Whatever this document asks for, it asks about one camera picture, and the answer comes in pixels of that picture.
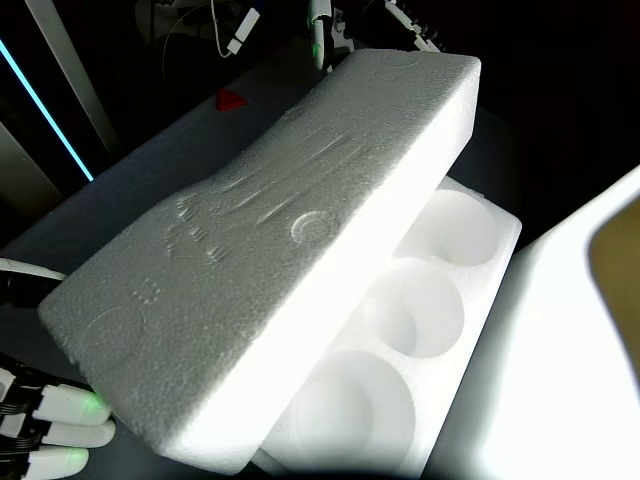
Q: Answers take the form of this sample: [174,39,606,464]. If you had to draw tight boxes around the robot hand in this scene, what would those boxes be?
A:
[305,0,447,72]
[0,257,117,480]

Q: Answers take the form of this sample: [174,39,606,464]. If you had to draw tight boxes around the white styrofoam lid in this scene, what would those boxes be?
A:
[37,48,482,474]

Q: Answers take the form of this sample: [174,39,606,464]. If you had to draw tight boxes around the white styrofoam tray with cavities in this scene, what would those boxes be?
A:
[252,174,524,479]

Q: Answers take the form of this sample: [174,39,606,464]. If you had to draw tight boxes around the red triangle toy block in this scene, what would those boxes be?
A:
[215,88,247,112]

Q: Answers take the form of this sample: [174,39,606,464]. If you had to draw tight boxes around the grey table cloth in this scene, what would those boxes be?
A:
[0,42,501,480]

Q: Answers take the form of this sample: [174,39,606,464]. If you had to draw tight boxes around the beige panel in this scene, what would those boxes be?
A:
[0,119,64,221]

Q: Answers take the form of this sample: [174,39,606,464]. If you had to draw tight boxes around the cyan light strip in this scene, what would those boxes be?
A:
[0,39,95,182]

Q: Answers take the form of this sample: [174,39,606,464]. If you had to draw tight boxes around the white robot body shell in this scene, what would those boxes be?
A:
[434,164,640,480]

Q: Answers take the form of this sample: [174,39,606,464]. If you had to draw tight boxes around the white adapter cable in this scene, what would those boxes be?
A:
[209,0,262,59]

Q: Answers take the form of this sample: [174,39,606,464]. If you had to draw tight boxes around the white post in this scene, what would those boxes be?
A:
[24,0,120,154]

